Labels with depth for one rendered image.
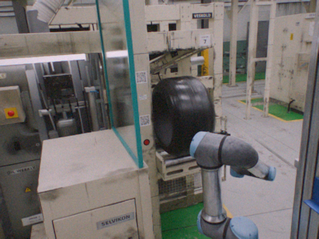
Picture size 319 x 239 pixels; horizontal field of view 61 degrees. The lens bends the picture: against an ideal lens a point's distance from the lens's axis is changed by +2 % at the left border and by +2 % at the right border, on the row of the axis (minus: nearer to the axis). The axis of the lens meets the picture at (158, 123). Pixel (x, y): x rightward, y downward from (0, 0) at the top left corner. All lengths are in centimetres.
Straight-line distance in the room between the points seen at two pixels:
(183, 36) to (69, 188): 146
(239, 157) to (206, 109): 76
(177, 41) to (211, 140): 117
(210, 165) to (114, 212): 42
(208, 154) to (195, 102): 71
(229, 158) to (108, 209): 50
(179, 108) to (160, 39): 60
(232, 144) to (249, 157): 8
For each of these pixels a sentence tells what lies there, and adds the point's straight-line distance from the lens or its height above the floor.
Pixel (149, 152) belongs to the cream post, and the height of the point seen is 98.
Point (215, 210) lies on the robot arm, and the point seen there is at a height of 100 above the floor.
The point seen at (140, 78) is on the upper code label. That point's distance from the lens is 172.
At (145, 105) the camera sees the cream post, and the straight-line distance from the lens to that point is 176.
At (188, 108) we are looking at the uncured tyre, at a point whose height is 131.
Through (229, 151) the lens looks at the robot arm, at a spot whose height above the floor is 133.
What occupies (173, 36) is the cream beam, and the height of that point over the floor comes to 174.
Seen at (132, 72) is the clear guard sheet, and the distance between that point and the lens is 93.
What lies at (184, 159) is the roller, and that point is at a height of 91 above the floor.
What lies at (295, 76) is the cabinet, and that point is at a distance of 641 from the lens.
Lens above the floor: 174
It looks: 18 degrees down
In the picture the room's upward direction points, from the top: 4 degrees counter-clockwise
